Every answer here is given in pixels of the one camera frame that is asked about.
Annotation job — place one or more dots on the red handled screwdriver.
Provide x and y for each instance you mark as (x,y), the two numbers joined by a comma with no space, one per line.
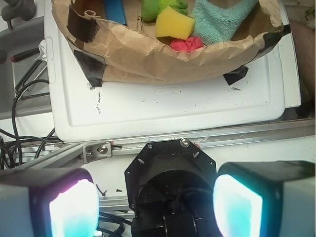
(24,55)

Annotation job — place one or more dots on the yellow sponge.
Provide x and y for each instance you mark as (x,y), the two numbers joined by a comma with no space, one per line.
(171,23)

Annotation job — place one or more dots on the red crumpled ball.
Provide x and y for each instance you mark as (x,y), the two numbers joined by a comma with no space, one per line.
(188,45)

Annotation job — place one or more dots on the blue rectangular block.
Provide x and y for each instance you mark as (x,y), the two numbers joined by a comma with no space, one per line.
(114,11)

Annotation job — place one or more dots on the aluminium frame rail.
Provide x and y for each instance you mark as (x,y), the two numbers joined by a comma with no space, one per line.
(266,141)

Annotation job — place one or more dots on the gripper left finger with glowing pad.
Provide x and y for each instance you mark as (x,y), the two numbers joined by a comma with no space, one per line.
(48,202)

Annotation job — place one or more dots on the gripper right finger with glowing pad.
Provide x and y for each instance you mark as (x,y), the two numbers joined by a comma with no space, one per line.
(266,199)

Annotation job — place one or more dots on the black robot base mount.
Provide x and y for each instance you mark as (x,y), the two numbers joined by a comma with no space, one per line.
(169,188)

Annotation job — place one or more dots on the green plush animal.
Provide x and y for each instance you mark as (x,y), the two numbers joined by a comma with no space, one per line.
(150,9)

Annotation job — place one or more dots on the brown paper bag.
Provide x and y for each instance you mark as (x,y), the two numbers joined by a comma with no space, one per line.
(132,53)

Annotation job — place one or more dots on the teal microfibre cloth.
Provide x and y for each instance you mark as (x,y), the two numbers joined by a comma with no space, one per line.
(216,24)

